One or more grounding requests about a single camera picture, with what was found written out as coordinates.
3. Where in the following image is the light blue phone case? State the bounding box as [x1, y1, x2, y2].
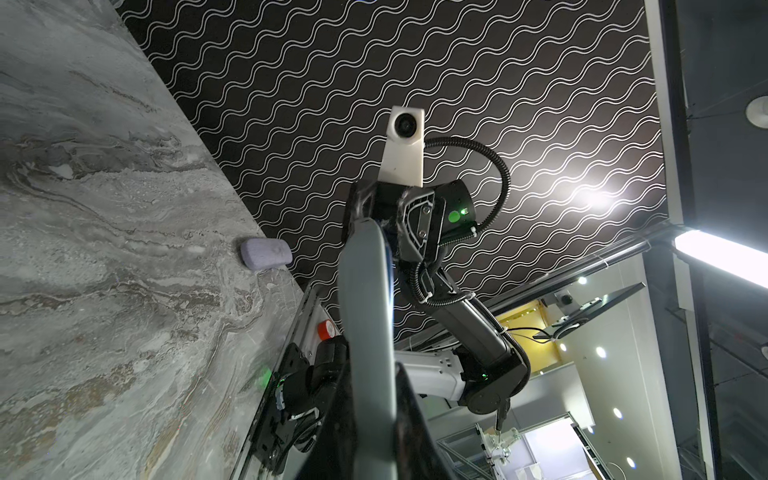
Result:
[338, 219, 397, 479]

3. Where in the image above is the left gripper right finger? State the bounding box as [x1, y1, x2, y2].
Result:
[394, 363, 455, 480]

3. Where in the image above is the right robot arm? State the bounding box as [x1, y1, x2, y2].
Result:
[338, 133, 531, 419]

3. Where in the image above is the red tape roll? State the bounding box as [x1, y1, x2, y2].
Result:
[317, 319, 338, 341]

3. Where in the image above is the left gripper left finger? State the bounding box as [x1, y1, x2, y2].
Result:
[296, 365, 354, 480]

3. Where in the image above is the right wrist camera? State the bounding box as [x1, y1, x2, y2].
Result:
[378, 106, 425, 187]

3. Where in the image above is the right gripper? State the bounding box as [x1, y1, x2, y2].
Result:
[344, 179, 445, 264]

